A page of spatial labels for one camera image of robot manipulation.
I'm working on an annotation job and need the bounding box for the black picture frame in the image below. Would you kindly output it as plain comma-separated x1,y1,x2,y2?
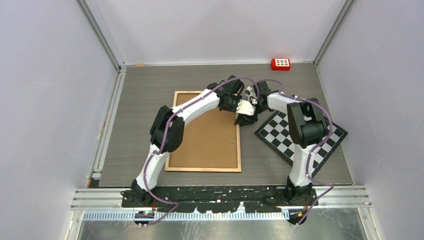
164,89,242,173

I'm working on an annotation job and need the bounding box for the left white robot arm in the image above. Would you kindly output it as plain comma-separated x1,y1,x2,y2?
130,76,259,207

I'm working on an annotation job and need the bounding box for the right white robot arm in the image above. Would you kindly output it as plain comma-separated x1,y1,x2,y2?
235,80,332,205

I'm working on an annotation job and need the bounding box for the black white checkerboard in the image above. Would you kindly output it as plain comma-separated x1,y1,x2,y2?
254,110,349,178

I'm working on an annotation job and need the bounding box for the red toy brick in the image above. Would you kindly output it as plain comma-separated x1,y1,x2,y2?
270,58,291,71

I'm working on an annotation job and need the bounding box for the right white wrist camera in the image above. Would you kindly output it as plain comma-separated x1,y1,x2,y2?
245,86,258,106

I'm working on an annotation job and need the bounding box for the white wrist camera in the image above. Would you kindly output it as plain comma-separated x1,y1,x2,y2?
235,99,256,116
245,86,258,106

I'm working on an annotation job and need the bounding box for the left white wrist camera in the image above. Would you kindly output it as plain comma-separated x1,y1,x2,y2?
235,99,256,116

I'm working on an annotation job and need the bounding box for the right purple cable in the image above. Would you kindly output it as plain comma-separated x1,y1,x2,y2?
256,78,335,227

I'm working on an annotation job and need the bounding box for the purple cable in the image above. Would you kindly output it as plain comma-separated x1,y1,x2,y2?
142,77,261,227
256,78,335,227

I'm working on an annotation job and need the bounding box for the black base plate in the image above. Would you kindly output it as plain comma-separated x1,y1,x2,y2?
120,185,318,214

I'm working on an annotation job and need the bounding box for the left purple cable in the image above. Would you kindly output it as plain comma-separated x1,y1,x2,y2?
142,77,261,227

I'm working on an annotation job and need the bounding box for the aluminium rail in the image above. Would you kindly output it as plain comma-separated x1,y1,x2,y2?
70,185,372,225

